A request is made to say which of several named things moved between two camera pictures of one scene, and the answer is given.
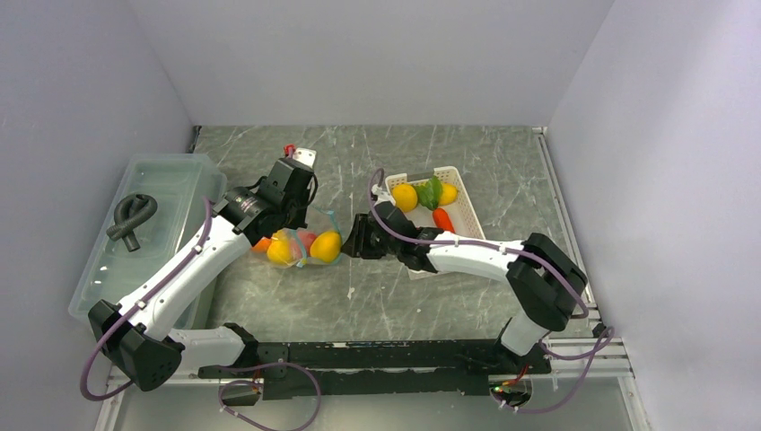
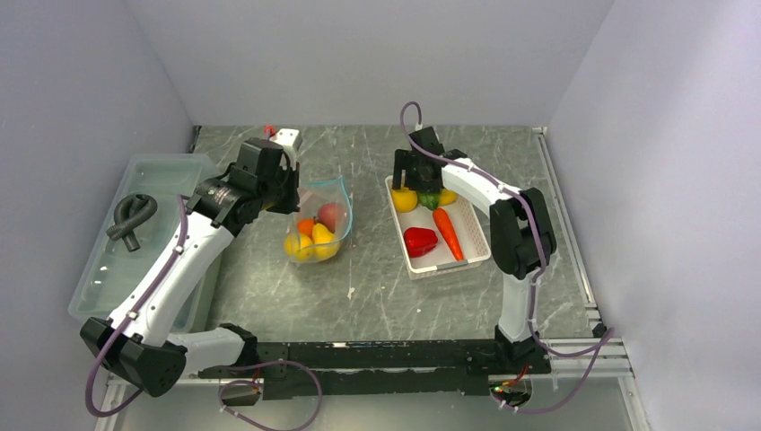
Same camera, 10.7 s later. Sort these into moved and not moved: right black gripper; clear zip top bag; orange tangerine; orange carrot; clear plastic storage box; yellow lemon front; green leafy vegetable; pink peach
Moved: clear zip top bag; orange tangerine; pink peach; right black gripper; yellow lemon front
Not moved: green leafy vegetable; clear plastic storage box; orange carrot
